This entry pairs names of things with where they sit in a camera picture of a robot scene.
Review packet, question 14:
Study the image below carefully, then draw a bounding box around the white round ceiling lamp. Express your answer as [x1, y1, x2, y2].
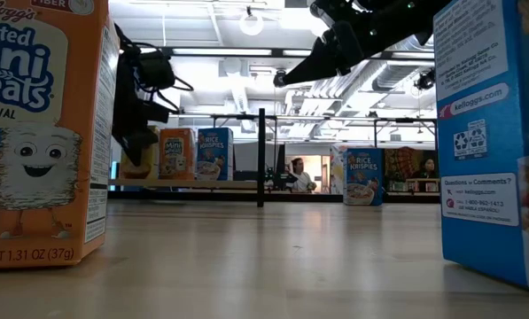
[238, 8, 265, 37]

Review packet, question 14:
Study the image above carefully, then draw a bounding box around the black overhead light bar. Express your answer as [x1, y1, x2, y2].
[161, 45, 436, 62]

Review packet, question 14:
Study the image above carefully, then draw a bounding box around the black background metal frame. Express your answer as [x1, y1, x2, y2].
[210, 113, 279, 147]
[373, 117, 439, 150]

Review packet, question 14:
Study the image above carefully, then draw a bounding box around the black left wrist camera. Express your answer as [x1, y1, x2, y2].
[137, 51, 177, 90]

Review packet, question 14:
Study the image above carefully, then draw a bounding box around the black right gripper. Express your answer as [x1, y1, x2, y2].
[274, 0, 418, 86]

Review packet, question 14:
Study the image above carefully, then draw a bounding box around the black left wrist camera cable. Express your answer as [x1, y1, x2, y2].
[113, 24, 195, 115]

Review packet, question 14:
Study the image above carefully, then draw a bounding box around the black vertical frame post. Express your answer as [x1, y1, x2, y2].
[257, 108, 266, 208]

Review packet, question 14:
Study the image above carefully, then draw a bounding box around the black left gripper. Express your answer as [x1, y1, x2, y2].
[113, 66, 170, 167]

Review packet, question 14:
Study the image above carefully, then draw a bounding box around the wooden background shelf unit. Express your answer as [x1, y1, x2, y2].
[387, 177, 440, 194]

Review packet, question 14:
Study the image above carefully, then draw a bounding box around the person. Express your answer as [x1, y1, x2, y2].
[412, 157, 439, 181]
[289, 157, 318, 194]

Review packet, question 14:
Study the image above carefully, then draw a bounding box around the silver ventilation duct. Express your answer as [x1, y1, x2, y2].
[372, 37, 436, 92]

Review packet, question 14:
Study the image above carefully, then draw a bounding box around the black background equipment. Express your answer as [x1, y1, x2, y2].
[266, 166, 299, 192]

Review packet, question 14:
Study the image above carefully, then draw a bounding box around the orange Mini Wheats cereal box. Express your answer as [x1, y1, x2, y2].
[0, 0, 121, 270]
[159, 128, 198, 181]

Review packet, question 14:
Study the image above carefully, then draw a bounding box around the black metal table frame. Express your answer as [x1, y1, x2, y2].
[107, 189, 441, 205]

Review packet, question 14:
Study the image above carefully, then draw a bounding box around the blue Rice Krispies cereal box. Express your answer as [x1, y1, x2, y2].
[342, 147, 385, 207]
[196, 127, 235, 182]
[432, 0, 529, 293]

